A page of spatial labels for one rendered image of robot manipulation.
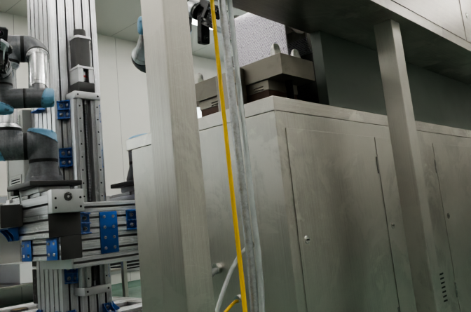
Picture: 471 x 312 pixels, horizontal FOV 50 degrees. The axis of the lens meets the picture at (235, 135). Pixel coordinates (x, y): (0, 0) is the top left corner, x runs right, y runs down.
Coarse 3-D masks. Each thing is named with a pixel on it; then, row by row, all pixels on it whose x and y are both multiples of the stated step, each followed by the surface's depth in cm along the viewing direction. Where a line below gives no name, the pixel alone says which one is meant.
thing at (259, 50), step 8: (280, 32) 166; (264, 40) 170; (272, 40) 168; (280, 40) 166; (240, 48) 177; (248, 48) 175; (256, 48) 173; (264, 48) 170; (280, 48) 165; (240, 56) 177; (248, 56) 175; (256, 56) 172; (264, 56) 170; (240, 64) 177
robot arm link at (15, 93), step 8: (0, 88) 186; (8, 88) 188; (16, 88) 189; (0, 96) 185; (8, 96) 186; (16, 96) 187; (0, 104) 185; (8, 104) 186; (16, 104) 188; (0, 112) 186; (8, 112) 188
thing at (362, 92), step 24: (312, 48) 159; (336, 48) 164; (360, 48) 176; (336, 72) 161; (360, 72) 173; (408, 72) 203; (432, 72) 223; (336, 96) 158; (360, 96) 169; (432, 96) 217; (456, 96) 240; (432, 120) 212; (456, 120) 234
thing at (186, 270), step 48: (144, 0) 89; (144, 48) 88; (384, 48) 155; (192, 96) 86; (384, 96) 154; (192, 144) 84; (192, 192) 82; (192, 240) 80; (432, 240) 147; (192, 288) 79; (432, 288) 141
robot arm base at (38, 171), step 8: (32, 160) 209; (40, 160) 209; (48, 160) 210; (56, 160) 214; (32, 168) 208; (40, 168) 208; (48, 168) 209; (56, 168) 212; (32, 176) 207; (40, 176) 206; (48, 176) 207; (56, 176) 210
